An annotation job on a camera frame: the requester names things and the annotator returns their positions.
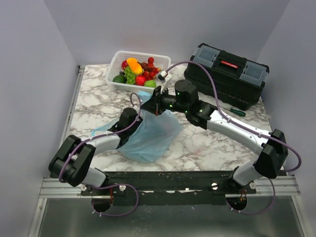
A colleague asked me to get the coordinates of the red fake cherry bunch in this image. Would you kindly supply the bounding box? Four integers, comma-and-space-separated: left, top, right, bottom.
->
139, 57, 161, 80

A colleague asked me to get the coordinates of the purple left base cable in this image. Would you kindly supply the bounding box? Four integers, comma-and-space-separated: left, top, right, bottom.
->
91, 184, 139, 218

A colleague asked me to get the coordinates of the light blue plastic bag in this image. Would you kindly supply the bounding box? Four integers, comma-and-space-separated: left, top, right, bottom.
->
92, 105, 183, 163

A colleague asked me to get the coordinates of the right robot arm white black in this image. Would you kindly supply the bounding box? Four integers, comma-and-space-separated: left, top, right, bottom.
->
141, 80, 288, 194

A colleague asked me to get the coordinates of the red fake peach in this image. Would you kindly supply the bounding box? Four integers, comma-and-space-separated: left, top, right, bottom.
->
135, 75, 147, 86

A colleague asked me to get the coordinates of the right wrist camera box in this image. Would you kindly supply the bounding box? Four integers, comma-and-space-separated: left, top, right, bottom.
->
157, 70, 172, 93

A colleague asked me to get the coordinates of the red fake apple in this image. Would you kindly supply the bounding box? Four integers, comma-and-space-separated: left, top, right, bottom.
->
121, 60, 128, 70

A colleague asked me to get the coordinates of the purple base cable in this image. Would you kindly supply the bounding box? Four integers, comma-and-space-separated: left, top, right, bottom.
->
228, 177, 277, 215
91, 184, 139, 218

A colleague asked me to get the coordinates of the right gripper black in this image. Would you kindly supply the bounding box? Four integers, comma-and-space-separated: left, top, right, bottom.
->
140, 86, 188, 117

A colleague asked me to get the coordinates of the dark green fake lime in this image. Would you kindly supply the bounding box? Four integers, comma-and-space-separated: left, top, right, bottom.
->
113, 75, 127, 83

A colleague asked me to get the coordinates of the aluminium frame profile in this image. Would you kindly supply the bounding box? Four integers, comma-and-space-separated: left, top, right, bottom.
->
39, 176, 86, 199

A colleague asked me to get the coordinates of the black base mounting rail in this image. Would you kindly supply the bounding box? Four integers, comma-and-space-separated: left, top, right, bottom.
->
81, 171, 256, 206

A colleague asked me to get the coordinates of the green fake grape bunch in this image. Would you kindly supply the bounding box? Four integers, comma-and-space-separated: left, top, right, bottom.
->
124, 66, 136, 85

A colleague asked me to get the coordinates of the black plastic toolbox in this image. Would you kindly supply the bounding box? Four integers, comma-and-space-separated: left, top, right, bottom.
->
190, 43, 270, 111

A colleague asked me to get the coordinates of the green handled screwdriver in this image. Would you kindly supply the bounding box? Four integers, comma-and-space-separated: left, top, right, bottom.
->
221, 107, 246, 117

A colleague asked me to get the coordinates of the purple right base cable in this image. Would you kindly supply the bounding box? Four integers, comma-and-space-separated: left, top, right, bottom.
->
228, 177, 277, 215

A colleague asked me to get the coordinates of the white plastic basket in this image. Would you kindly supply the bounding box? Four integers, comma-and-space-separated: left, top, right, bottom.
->
105, 50, 171, 94

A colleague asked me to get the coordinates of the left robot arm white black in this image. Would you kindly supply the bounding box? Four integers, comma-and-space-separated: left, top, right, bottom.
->
48, 108, 143, 195

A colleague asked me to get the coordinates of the green fake fruit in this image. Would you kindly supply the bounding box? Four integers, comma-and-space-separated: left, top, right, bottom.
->
144, 80, 157, 88

